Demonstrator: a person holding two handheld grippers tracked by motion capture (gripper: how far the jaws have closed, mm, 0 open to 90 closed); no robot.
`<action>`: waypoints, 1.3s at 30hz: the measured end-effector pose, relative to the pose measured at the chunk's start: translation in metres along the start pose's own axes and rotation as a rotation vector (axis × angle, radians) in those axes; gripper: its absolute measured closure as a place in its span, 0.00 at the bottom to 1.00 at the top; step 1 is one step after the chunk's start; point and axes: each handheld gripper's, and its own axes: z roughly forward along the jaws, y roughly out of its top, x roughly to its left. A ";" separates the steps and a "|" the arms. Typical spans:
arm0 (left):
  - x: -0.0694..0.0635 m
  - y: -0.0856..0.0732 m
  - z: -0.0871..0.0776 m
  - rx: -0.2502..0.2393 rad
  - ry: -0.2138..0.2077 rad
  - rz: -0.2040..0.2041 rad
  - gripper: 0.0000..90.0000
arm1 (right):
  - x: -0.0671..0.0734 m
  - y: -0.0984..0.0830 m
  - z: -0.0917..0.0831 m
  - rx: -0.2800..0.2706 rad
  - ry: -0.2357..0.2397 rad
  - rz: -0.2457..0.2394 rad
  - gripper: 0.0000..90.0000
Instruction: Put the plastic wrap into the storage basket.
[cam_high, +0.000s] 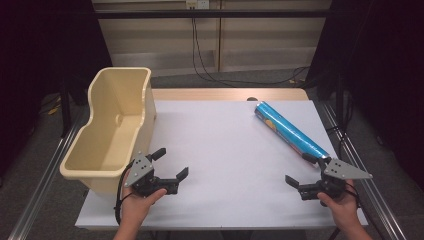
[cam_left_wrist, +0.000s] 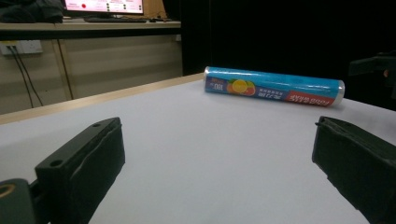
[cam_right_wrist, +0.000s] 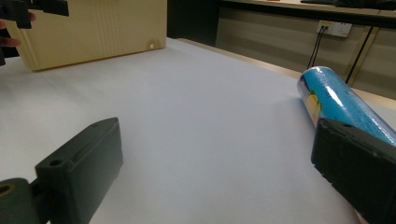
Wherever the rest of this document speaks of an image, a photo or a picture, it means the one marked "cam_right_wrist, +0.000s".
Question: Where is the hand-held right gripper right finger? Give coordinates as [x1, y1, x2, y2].
[310, 118, 396, 224]

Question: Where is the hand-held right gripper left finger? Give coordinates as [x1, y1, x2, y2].
[35, 117, 124, 224]

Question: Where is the blue plastic-wrapped roll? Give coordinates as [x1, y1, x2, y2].
[296, 65, 396, 147]

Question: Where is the beige desk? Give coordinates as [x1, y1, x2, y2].
[218, 0, 396, 21]

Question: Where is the thin black cable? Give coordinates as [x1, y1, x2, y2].
[345, 26, 375, 84]

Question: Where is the black power cable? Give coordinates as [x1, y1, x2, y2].
[306, 27, 326, 70]
[311, 27, 329, 70]

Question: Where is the white wall socket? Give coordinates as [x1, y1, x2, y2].
[316, 20, 353, 38]

